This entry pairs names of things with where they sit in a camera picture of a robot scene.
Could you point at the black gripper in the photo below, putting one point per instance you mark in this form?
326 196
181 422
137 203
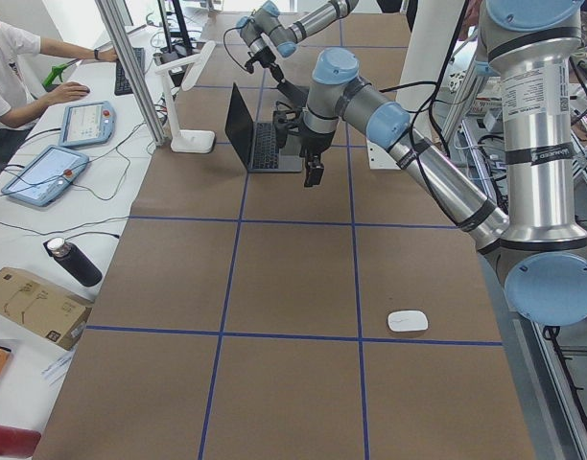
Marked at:
314 143
268 59

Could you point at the black mouse pad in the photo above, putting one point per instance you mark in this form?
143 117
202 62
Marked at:
298 95

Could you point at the grey laptop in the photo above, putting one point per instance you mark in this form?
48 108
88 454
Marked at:
255 142

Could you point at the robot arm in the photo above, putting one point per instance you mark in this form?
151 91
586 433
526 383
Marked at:
519 209
264 23

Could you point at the white computer mouse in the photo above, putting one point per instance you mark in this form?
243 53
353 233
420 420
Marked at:
405 321

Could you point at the far blue teach pendant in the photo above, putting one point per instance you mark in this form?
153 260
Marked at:
87 124

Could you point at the blue teach pendant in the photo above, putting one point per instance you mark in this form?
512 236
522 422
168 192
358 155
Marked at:
87 124
46 177

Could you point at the near blue teach pendant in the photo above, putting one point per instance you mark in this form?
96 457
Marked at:
46 177

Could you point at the black water bottle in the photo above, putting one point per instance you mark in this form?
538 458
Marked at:
74 261

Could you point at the seated person white shirt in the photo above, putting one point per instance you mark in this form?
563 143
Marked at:
18 109

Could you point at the brown cardboard box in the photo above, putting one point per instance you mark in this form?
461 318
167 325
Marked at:
43 308

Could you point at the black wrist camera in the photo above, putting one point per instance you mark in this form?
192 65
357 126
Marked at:
286 121

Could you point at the white camera mast pedestal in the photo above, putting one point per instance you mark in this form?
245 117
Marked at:
435 29

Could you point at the aluminium frame post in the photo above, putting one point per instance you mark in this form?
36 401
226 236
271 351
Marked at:
115 27

